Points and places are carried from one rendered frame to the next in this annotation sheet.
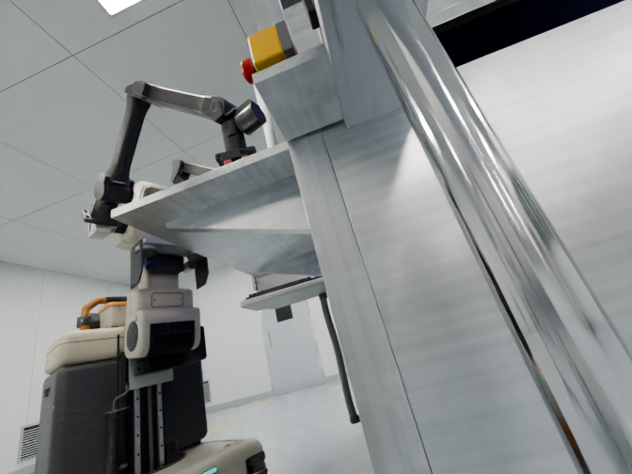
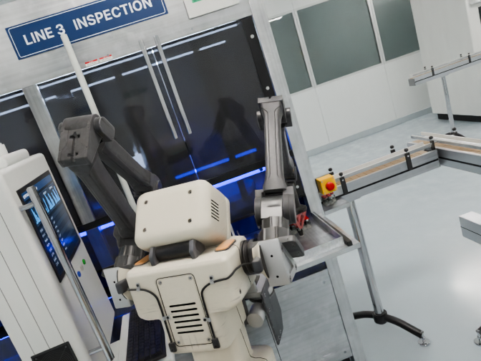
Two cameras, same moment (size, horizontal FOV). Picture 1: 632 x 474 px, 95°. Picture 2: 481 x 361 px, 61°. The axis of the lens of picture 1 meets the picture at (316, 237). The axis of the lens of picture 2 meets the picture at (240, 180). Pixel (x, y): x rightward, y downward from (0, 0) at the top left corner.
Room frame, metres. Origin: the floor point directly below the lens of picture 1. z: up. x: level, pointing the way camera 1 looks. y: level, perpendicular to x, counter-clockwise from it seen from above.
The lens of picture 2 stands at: (1.20, 1.64, 1.59)
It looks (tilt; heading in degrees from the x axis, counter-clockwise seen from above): 14 degrees down; 255
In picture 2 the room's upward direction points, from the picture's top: 18 degrees counter-clockwise
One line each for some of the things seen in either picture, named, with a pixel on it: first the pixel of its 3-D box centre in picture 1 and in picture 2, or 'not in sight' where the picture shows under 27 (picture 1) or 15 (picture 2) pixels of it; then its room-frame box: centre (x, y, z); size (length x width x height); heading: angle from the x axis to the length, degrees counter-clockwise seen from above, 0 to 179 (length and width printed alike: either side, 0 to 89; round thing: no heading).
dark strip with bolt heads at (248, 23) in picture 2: not in sight; (274, 111); (0.51, -0.01, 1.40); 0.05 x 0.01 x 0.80; 171
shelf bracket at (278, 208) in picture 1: (239, 227); not in sight; (0.56, 0.16, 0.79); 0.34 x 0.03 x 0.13; 81
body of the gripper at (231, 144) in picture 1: (236, 152); (292, 202); (0.61, 0.14, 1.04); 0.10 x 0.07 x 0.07; 95
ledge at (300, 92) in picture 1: (311, 95); (332, 205); (0.34, -0.05, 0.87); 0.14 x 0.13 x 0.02; 81
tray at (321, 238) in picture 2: not in sight; (298, 237); (0.64, 0.17, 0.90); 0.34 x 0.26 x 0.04; 80
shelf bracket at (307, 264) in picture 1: (305, 272); not in sight; (1.05, 0.07, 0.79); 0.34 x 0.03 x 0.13; 81
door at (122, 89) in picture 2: not in sight; (122, 135); (1.14, -0.12, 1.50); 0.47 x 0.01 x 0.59; 171
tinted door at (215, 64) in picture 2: not in sight; (225, 101); (0.69, -0.05, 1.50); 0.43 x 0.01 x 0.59; 171
